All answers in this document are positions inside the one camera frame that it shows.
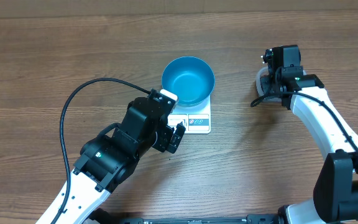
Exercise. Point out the clear plastic food container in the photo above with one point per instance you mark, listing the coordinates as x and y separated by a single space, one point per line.
262 85

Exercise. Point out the white digital kitchen scale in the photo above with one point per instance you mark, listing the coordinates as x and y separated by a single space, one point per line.
195 119

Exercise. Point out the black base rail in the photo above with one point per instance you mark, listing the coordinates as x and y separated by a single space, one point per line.
100 216

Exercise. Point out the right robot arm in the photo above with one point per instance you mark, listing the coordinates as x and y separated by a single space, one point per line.
335 194

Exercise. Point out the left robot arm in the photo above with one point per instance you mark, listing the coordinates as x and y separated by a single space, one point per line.
109 159

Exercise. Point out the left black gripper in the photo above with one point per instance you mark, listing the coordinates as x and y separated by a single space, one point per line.
165 134

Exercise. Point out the teal blue bowl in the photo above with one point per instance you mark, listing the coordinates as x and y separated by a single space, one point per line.
190 78

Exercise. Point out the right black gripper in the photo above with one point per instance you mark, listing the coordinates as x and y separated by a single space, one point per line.
271 93

